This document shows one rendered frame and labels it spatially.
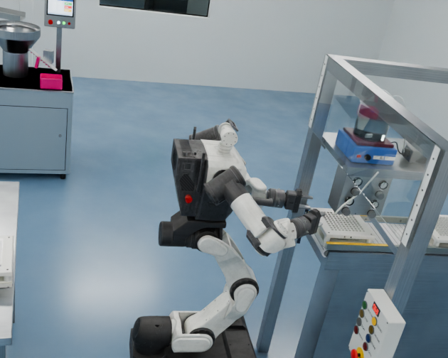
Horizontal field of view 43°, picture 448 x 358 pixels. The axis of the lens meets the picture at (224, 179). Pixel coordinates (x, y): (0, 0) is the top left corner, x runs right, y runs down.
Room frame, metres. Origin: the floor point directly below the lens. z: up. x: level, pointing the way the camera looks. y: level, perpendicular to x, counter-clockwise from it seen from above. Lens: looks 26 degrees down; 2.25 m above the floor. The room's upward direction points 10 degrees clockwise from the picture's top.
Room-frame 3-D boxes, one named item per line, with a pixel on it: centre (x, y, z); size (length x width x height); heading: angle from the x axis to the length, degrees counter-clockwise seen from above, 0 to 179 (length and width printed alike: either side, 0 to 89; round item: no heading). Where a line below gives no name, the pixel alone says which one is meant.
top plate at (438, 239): (2.55, -1.14, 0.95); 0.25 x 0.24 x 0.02; 14
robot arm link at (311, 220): (2.21, -0.39, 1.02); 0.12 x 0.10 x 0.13; 137
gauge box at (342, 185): (2.28, -0.60, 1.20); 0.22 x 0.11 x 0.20; 105
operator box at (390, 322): (1.53, -0.59, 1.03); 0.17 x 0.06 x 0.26; 15
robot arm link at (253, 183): (2.43, -0.15, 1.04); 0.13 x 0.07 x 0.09; 29
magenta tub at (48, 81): (4.09, 1.41, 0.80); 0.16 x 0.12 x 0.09; 111
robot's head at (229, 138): (2.25, 0.02, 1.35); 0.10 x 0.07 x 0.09; 15
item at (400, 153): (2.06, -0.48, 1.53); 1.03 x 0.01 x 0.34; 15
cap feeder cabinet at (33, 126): (4.22, 1.62, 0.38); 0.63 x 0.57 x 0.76; 111
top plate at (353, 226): (2.41, -0.59, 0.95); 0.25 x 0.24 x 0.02; 15
